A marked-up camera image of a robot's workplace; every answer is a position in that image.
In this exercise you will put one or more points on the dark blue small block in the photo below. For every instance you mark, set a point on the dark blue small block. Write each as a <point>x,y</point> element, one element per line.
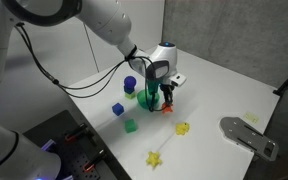
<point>129,90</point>

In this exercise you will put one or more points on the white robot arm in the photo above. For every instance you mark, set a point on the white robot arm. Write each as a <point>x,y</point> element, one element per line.
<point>20,159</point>

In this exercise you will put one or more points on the green cube block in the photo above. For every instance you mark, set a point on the green cube block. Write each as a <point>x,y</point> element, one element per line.
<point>130,126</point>

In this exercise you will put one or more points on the orange plastic toy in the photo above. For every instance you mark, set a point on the orange plastic toy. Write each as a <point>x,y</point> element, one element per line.
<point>166,108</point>

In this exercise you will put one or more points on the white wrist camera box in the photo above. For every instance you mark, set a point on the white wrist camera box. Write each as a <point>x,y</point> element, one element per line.
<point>178,80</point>

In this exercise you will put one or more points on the lime green small block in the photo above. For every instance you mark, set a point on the lime green small block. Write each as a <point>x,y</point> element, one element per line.
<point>130,95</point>

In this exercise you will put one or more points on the yellow spiky star toy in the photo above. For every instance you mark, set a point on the yellow spiky star toy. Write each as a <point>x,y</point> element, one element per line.
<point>153,159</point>

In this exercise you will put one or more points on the yellow sticky note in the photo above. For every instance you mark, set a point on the yellow sticky note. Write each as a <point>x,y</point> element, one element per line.
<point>251,117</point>

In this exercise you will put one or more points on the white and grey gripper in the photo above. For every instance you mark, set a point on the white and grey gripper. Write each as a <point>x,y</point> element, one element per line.
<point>159,66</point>

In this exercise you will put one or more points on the yellow duck toy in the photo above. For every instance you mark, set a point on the yellow duck toy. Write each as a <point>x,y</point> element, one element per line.
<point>182,128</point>

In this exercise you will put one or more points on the grey metal mounting plate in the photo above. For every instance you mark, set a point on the grey metal mounting plate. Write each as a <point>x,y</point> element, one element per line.
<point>242,134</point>

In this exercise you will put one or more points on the red-handled black clamp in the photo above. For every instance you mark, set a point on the red-handled black clamp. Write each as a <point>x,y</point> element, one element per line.
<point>91,164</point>
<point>79,132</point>

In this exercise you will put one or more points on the blue cube block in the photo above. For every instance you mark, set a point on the blue cube block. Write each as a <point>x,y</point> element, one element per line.
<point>117,109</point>

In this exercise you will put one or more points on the black perforated breadboard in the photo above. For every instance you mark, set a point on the black perforated breadboard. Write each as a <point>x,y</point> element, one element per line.
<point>75,154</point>

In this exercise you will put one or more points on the green plastic bowl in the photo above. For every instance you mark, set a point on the green plastic bowl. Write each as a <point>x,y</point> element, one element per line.
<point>146,100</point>

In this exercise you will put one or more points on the purple ridged ball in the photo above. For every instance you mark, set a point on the purple ridged ball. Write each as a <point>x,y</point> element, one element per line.
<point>130,81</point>

